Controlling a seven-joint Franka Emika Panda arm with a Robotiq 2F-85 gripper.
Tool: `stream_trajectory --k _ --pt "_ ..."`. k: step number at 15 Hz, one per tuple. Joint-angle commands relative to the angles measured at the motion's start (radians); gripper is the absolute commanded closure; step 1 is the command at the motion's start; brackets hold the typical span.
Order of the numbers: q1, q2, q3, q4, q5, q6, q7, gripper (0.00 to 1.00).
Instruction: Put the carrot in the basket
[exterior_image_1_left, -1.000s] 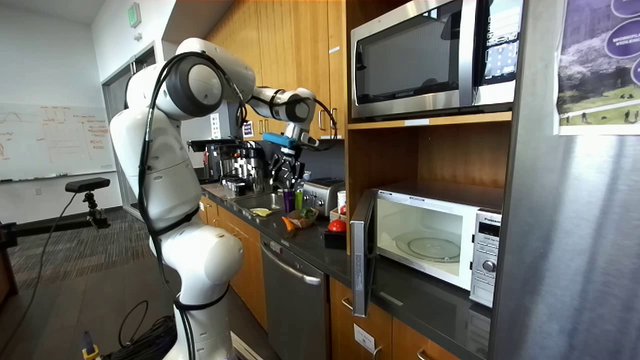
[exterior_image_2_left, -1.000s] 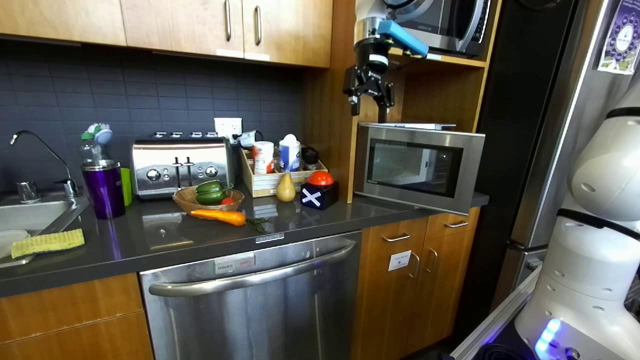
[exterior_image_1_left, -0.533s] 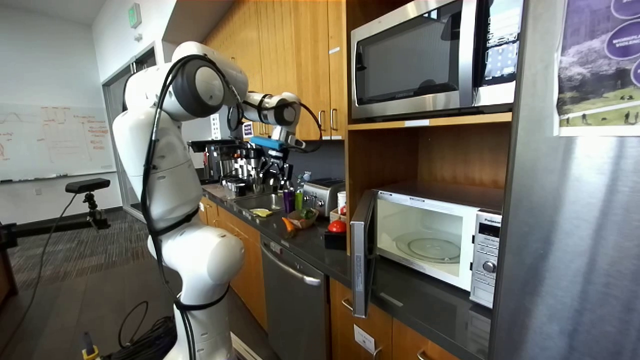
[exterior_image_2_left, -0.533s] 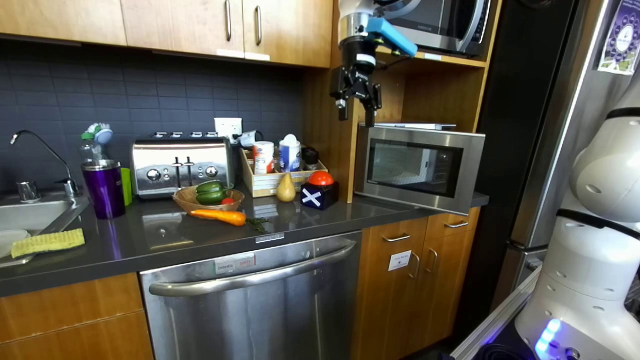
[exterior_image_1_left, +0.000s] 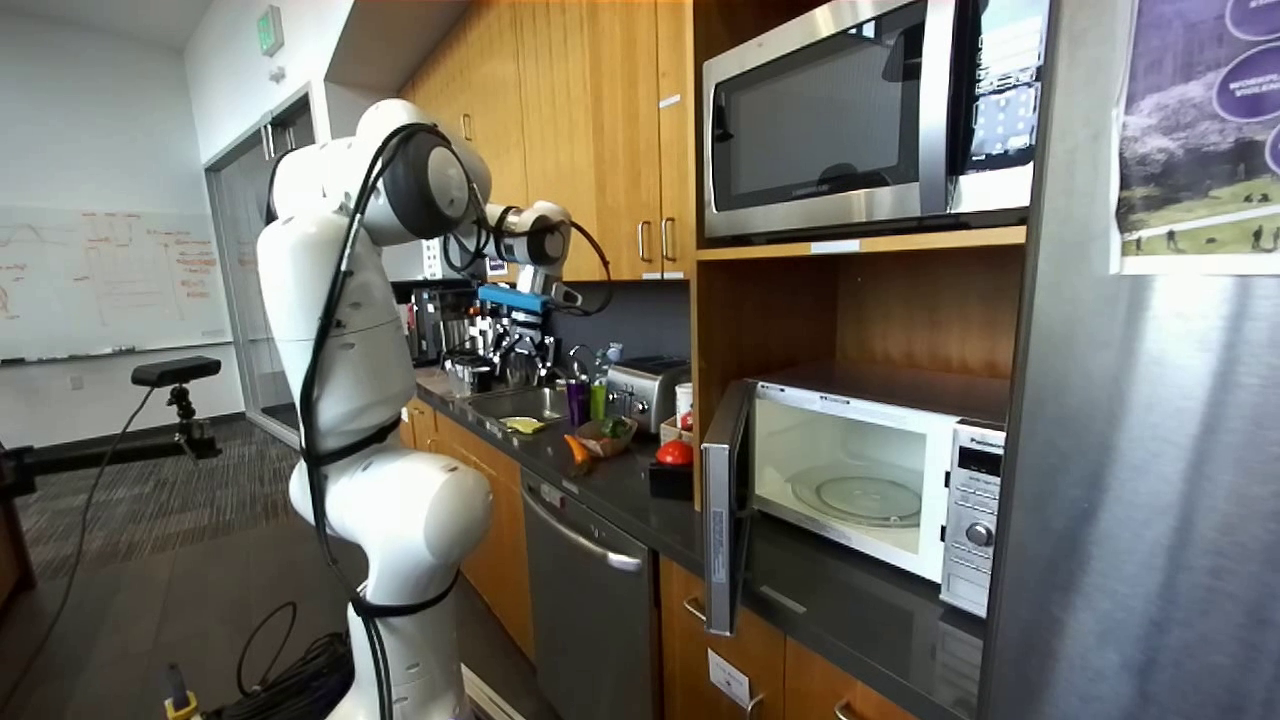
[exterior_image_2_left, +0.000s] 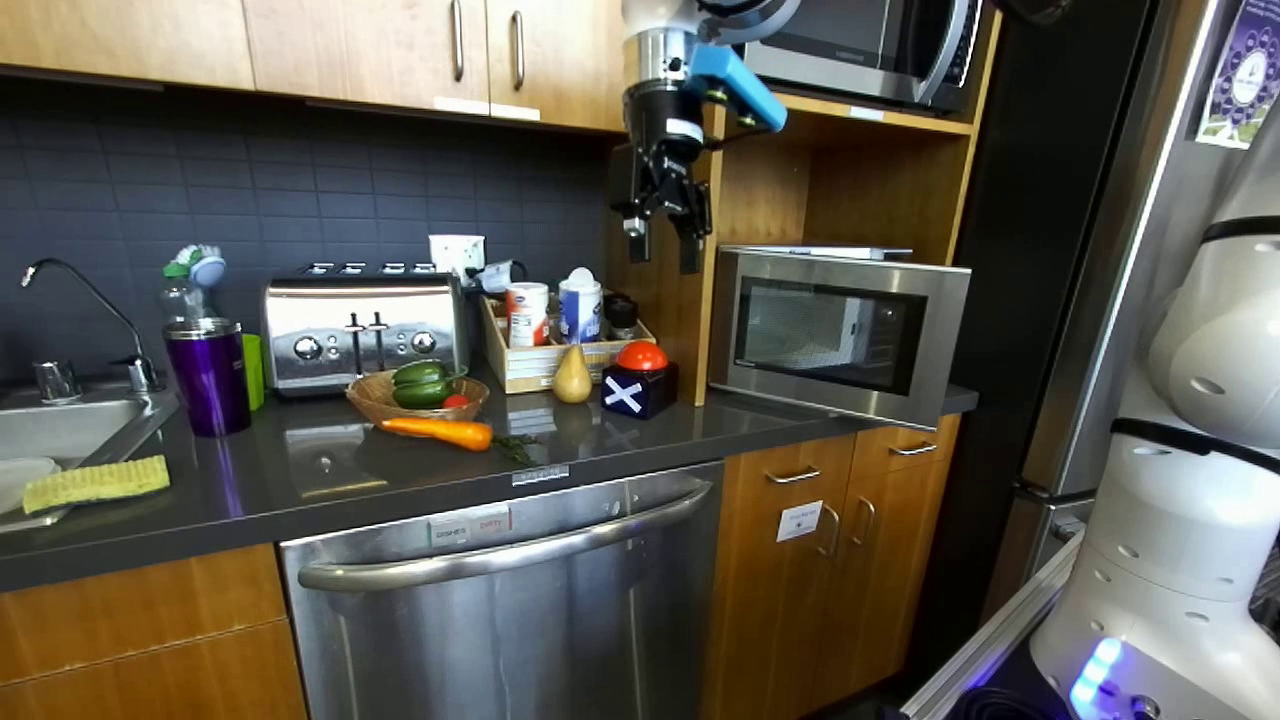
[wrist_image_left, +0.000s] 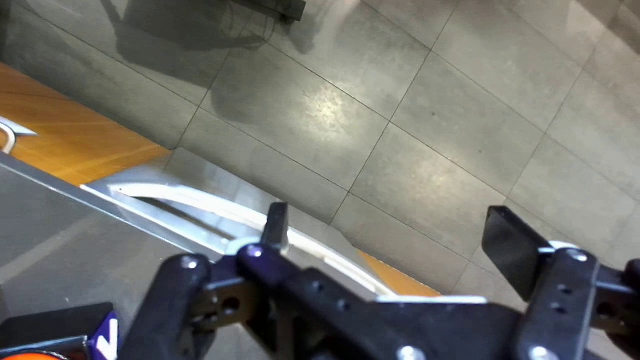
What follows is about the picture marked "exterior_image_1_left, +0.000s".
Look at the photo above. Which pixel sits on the yellow sponge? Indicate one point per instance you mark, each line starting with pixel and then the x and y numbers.
pixel 523 425

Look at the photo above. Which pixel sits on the stainless steel refrigerator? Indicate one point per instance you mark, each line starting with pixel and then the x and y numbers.
pixel 1150 500

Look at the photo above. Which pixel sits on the stainless steel dishwasher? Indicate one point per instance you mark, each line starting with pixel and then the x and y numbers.
pixel 585 610

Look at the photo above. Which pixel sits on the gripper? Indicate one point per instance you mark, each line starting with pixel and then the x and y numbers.
pixel 526 326

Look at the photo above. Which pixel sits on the tap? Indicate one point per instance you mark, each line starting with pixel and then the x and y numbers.
pixel 580 362

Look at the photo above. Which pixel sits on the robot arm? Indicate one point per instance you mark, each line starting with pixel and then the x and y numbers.
pixel 340 290

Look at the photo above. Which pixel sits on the camera on mount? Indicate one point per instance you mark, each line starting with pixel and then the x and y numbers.
pixel 176 372

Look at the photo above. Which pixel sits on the poster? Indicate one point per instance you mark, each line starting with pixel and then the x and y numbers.
pixel 1200 150

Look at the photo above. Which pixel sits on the orange carrot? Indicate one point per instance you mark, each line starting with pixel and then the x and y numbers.
pixel 577 450

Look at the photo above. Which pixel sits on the exit sign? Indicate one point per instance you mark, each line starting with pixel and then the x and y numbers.
pixel 270 30

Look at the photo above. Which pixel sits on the coffee machine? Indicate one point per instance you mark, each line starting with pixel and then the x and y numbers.
pixel 440 320

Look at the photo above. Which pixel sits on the sink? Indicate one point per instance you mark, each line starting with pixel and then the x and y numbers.
pixel 520 404

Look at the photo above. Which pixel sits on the silver toaster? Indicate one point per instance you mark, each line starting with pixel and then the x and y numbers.
pixel 645 392

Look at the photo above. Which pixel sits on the whiteboard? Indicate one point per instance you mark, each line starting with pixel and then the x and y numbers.
pixel 100 285

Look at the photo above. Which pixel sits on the glass door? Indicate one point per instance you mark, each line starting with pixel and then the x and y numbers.
pixel 245 250

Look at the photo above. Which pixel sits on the white and red cup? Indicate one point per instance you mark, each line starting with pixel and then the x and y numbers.
pixel 684 405

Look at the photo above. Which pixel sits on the stainless steel microwave door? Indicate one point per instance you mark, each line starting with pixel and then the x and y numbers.
pixel 830 120

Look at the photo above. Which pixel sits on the green soap bottle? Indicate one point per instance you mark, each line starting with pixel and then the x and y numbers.
pixel 598 400

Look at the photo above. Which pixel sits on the white microwave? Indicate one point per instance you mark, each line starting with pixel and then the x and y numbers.
pixel 900 480

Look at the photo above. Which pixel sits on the white microwave door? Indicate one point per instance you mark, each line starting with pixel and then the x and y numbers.
pixel 725 520

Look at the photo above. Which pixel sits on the yellow clamp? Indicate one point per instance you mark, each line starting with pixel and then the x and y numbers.
pixel 180 705

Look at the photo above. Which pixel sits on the wooden wall cabinet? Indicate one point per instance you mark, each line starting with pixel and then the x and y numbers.
pixel 600 120

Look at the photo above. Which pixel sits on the white microwave knob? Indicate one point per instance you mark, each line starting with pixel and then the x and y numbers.
pixel 980 533

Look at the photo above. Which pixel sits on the red tomato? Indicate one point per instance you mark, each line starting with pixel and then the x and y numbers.
pixel 675 453

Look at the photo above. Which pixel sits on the small brown basket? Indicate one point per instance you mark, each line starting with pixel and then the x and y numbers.
pixel 605 445

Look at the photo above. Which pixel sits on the green vegetable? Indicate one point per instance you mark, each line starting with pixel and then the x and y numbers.
pixel 616 427

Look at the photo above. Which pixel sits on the purple cup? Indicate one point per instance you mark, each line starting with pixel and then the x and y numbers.
pixel 577 402

